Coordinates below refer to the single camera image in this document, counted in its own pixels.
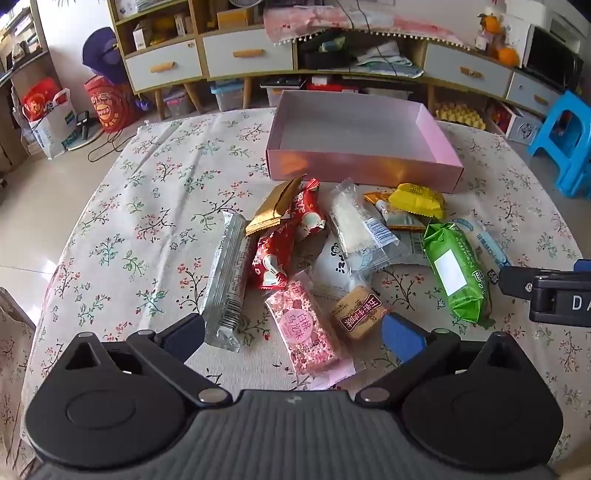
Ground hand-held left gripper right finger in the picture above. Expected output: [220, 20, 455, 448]
[355, 312, 532, 408]

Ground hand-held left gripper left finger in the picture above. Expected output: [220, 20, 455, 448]
[59, 313, 233, 408]

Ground light blue snack packet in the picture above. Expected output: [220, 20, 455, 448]
[451, 216, 514, 278]

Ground brown biscuit packet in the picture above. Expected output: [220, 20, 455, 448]
[331, 283, 394, 343]

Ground green snack packet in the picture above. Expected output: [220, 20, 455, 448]
[422, 220, 496, 331]

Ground long silver snack packet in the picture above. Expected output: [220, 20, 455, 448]
[201, 211, 251, 353]

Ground pink speckled snack packet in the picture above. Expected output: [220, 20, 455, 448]
[264, 271, 357, 389]

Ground white panda print packet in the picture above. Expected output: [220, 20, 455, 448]
[310, 231, 365, 298]

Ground red snack packet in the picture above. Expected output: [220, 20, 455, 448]
[248, 220, 297, 291]
[285, 178, 327, 244]

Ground clear rice cracker packet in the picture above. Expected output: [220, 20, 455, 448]
[327, 179, 402, 278]

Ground narrow orange snack packet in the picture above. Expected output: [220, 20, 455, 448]
[362, 190, 426, 232]

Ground yellow snack packet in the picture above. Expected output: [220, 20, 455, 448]
[388, 183, 447, 221]

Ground gold wafer packet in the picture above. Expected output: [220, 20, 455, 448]
[245, 174, 306, 237]

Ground pink cardboard box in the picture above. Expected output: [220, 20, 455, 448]
[265, 90, 465, 193]

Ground floral tablecloth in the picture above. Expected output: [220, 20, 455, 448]
[0, 108, 591, 480]

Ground blue plastic stool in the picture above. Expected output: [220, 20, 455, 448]
[527, 90, 591, 200]

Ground white printed box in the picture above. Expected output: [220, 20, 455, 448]
[505, 108, 544, 145]

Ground yellow egg tray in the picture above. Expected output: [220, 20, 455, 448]
[434, 102, 486, 131]

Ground white cabinet drawer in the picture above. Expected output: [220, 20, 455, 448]
[505, 71, 565, 117]
[202, 27, 296, 80]
[421, 41, 514, 99]
[124, 39, 205, 94]

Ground black microwave oven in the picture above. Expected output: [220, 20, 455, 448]
[521, 25, 586, 94]

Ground clear storage bin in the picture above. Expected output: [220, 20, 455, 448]
[210, 79, 246, 112]
[161, 88, 195, 119]
[265, 76, 306, 110]

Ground black floor device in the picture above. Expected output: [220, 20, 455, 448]
[74, 111, 94, 140]

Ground white countertop appliance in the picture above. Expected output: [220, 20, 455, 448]
[544, 8, 591, 48]

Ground red printed bag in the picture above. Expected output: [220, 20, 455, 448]
[83, 74, 139, 136]

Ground white shopping bag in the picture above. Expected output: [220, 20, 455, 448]
[22, 78, 78, 161]

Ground pile of papers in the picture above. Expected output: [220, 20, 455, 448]
[355, 41, 424, 80]

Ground wooden TV cabinet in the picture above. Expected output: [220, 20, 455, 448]
[107, 0, 566, 121]

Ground black bag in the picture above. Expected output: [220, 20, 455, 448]
[297, 30, 357, 71]

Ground purple hat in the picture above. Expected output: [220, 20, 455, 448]
[81, 26, 136, 86]

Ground pink floral cloth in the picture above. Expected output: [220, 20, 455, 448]
[262, 4, 472, 52]

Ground storage shelf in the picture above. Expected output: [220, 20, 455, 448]
[0, 0, 52, 155]

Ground yellow box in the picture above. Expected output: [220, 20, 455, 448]
[216, 7, 256, 27]

